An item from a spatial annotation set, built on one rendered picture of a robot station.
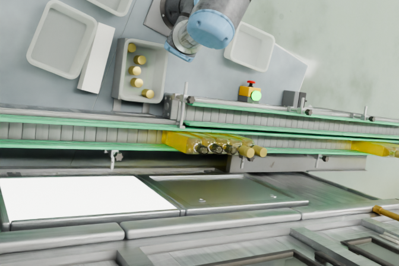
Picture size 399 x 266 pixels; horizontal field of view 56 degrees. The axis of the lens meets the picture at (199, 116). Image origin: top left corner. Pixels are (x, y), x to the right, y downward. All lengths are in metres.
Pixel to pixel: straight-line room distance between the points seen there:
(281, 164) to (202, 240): 0.96
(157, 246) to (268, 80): 1.17
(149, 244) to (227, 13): 0.56
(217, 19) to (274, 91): 1.02
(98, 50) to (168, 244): 0.75
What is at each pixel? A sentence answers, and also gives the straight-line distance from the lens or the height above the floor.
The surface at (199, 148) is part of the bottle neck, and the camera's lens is 1.22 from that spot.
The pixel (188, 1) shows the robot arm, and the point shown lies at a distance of 1.39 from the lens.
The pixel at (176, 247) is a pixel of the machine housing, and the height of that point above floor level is 1.43.
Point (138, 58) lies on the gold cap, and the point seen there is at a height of 0.81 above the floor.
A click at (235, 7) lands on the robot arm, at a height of 1.38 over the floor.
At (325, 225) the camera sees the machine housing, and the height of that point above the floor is 1.43.
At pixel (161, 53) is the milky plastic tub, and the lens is 1.47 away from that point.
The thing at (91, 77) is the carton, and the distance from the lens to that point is 1.38.
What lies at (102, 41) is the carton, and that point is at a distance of 1.39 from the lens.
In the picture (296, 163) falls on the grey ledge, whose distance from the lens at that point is 1.89.
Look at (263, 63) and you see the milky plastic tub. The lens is 1.77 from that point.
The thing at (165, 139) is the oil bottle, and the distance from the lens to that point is 1.39.
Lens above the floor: 2.13
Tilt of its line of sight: 57 degrees down
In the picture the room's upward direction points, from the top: 106 degrees clockwise
